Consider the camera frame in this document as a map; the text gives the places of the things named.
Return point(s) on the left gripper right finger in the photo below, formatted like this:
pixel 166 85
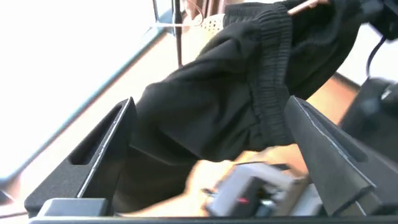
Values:
pixel 342 174

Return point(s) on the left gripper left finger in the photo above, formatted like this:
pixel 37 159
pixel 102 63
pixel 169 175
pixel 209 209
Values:
pixel 93 174

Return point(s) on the black garment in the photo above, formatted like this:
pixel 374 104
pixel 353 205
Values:
pixel 217 109

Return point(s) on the pink clothes hanger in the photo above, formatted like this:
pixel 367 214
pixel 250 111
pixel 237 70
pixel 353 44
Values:
pixel 200 18
pixel 304 6

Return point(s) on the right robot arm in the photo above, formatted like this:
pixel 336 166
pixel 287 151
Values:
pixel 373 124

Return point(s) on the white laundry basket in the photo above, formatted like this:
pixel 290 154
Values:
pixel 213 23

